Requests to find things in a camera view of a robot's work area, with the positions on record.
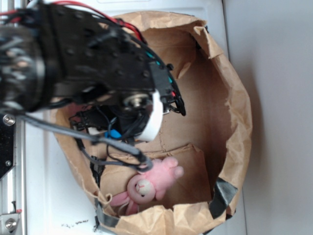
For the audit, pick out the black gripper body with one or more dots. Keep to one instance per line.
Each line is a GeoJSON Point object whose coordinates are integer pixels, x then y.
{"type": "Point", "coordinates": [102, 118]}

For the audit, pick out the blue rectangular block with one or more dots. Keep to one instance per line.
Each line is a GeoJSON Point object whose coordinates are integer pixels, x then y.
{"type": "Point", "coordinates": [112, 134]}

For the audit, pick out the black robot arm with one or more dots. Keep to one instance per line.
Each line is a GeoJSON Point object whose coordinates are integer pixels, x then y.
{"type": "Point", "coordinates": [63, 53]}

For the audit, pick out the pink plush bunny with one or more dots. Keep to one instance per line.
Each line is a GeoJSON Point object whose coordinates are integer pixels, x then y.
{"type": "Point", "coordinates": [145, 187]}

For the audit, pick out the brown paper bag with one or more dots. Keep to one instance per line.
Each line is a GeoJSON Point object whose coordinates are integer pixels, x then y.
{"type": "Point", "coordinates": [212, 142]}

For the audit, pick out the black mounting bracket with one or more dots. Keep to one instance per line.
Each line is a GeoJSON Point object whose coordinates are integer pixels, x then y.
{"type": "Point", "coordinates": [7, 144]}

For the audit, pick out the aluminium frame rail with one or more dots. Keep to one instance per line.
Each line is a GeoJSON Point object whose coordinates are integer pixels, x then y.
{"type": "Point", "coordinates": [13, 212]}

